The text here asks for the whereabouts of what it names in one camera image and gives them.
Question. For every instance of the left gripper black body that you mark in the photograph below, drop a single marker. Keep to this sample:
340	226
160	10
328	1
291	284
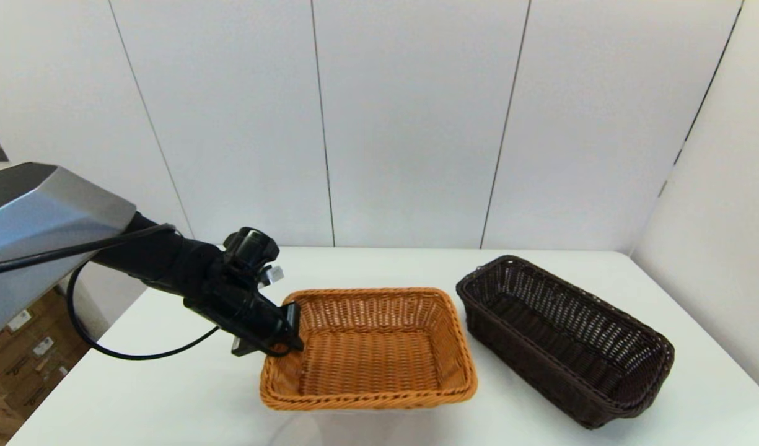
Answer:
243	313

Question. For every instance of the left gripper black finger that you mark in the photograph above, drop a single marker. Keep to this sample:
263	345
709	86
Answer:
244	348
292	325

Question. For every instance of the orange wicker basket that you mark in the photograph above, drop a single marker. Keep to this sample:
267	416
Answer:
373	353

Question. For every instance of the dark brown wicker basket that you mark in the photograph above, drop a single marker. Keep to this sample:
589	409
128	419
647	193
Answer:
559	334

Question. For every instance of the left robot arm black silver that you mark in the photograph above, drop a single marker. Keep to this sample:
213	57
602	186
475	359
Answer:
44	217

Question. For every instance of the small silver left wrist camera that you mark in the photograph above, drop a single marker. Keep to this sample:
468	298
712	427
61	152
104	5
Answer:
272	275

